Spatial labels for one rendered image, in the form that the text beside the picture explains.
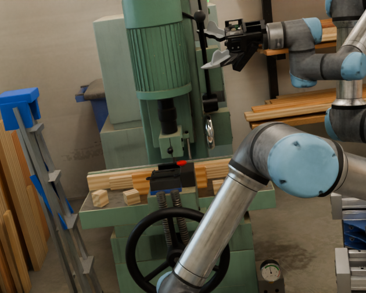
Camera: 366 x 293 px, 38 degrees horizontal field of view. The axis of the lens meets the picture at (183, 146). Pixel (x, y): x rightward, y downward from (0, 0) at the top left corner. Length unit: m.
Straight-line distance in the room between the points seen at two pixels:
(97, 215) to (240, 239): 0.45
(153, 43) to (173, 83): 0.13
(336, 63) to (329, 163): 0.56
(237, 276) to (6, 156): 1.80
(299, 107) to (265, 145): 2.72
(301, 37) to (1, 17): 2.96
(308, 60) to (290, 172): 0.63
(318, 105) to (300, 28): 2.24
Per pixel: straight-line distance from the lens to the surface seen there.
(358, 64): 1.51
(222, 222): 1.15
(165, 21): 1.59
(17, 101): 2.44
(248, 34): 1.55
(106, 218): 1.67
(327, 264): 3.02
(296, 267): 3.00
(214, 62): 1.53
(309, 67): 1.56
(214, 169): 1.75
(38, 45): 4.15
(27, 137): 2.44
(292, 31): 1.56
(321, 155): 1.01
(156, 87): 1.61
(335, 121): 1.90
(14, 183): 3.21
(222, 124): 1.87
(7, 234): 3.12
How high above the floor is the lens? 1.52
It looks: 17 degrees down
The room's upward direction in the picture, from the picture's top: 8 degrees counter-clockwise
